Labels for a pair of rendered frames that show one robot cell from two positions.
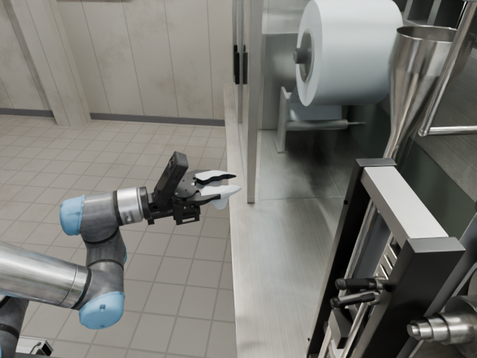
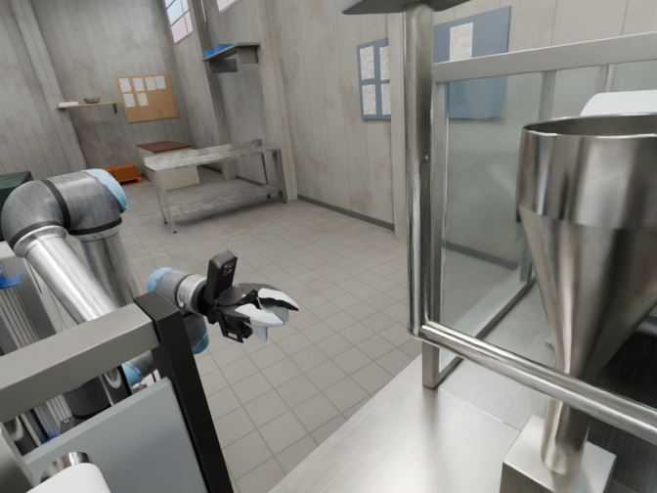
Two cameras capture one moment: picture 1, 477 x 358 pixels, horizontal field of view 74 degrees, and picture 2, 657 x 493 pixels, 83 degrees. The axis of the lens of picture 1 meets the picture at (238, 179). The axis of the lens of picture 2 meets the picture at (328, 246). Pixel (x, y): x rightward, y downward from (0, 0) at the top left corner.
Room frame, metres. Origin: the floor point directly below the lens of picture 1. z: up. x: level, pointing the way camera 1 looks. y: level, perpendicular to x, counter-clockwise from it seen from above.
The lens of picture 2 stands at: (0.30, -0.46, 1.57)
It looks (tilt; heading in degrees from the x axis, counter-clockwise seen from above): 22 degrees down; 52
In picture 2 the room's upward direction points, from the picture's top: 6 degrees counter-clockwise
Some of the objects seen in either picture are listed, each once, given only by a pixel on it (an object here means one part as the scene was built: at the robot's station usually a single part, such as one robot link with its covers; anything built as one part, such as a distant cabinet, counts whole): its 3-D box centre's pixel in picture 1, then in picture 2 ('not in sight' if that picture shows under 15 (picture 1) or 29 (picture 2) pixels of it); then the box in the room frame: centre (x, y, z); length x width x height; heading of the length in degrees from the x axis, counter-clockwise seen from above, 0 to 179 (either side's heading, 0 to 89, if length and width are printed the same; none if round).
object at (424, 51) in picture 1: (429, 49); (618, 161); (0.66, -0.38, 1.50); 0.14 x 0.14 x 0.06
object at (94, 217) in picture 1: (93, 214); (176, 289); (0.48, 0.30, 1.22); 0.11 x 0.08 x 0.09; 107
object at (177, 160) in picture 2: not in sight; (220, 182); (2.60, 4.89, 0.49); 1.84 x 0.70 x 0.98; 173
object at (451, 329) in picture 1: (436, 328); not in sight; (0.18, -0.22, 1.34); 0.06 x 0.03 x 0.03; 93
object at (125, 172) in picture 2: not in sight; (111, 177); (2.03, 9.87, 0.21); 1.19 x 0.86 x 0.41; 173
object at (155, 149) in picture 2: not in sight; (165, 162); (3.09, 8.95, 0.42); 2.44 x 0.78 x 0.83; 83
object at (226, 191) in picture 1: (221, 199); (261, 327); (0.53, 0.04, 1.22); 0.09 x 0.03 x 0.06; 98
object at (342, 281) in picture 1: (358, 283); not in sight; (0.21, -0.13, 1.37); 0.05 x 0.01 x 0.01; 93
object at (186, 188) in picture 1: (171, 200); (230, 306); (0.52, 0.15, 1.22); 0.12 x 0.08 x 0.09; 107
